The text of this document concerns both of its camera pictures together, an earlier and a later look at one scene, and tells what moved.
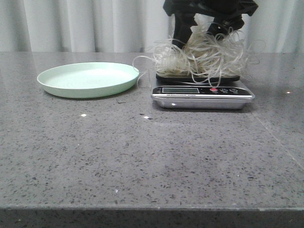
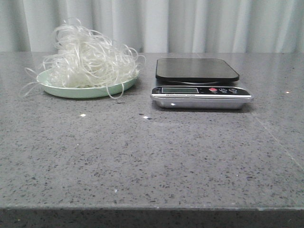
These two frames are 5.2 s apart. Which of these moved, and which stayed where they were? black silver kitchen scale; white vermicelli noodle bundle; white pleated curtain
Moved: white vermicelli noodle bundle
Stayed: black silver kitchen scale; white pleated curtain
